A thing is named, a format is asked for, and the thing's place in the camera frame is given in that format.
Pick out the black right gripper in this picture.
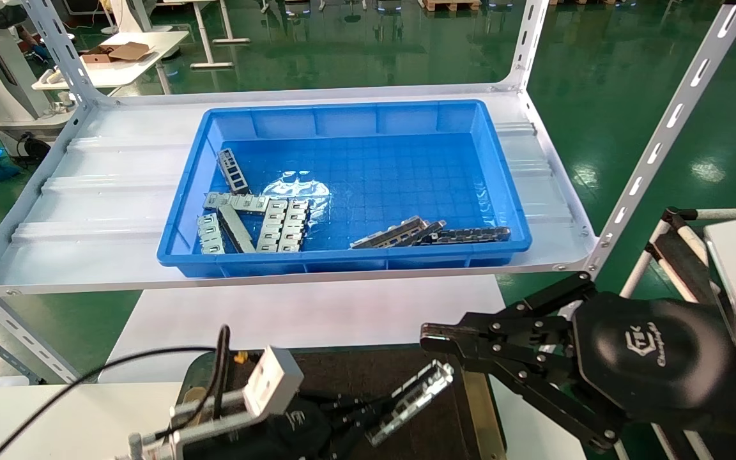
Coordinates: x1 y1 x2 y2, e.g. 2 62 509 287
420 272 736 456

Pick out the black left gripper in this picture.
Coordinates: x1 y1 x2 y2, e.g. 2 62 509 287
183 391 407 460

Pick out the silver channel metal part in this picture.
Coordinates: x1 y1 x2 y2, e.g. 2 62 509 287
366 360 455 448

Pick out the black container tray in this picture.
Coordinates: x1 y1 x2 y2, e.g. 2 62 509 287
173 345 509 460

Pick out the dark slotted channel part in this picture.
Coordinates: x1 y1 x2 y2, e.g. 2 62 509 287
397 220 447 247

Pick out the long silver slotted part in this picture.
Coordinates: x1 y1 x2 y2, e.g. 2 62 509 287
350 216 429 250

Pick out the dark-faced silver strip part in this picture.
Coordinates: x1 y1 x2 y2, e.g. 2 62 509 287
218 204 257 254

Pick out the short silver clip part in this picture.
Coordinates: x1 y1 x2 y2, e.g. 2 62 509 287
197 213 225 255

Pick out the dark ladder-shaped metal part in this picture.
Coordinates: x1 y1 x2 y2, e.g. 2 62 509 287
217 148 250 194

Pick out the black padded bar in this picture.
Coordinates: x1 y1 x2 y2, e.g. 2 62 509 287
646 208 717 304

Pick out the blue plastic bin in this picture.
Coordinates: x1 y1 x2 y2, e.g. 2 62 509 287
156 99 533 279

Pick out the clear plastic bag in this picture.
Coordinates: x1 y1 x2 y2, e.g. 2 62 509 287
263 172 330 215

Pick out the white metal shelf rack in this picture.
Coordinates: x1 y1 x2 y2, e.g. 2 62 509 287
0 0 736 384

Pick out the wooden pallet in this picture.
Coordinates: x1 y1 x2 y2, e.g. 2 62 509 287
422 0 482 12

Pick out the white desk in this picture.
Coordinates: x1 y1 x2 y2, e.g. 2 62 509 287
31 31 190 90

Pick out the brown cardboard box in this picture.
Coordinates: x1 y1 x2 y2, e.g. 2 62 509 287
80 42 158 65

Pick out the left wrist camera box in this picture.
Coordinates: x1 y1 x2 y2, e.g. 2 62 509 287
170 347 305 448

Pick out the black chain-like metal part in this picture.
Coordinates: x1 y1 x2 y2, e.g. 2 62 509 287
419 226 511 246

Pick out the silver notched bracket part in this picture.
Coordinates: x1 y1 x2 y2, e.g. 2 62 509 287
257 199 288 253
279 199 310 253

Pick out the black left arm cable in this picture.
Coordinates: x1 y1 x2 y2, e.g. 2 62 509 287
0 325 234 460

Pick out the long silver bracket part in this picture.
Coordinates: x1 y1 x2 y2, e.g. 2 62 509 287
204 192 271 213

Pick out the white tube frame cart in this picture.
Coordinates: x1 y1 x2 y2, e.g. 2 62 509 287
617 206 736 460

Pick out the white table frame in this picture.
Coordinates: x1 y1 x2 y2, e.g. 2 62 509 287
164 0 250 70

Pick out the black floor cable coil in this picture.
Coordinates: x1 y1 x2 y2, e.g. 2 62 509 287
17 133 53 162

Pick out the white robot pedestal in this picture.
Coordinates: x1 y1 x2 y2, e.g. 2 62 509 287
0 0 78 157

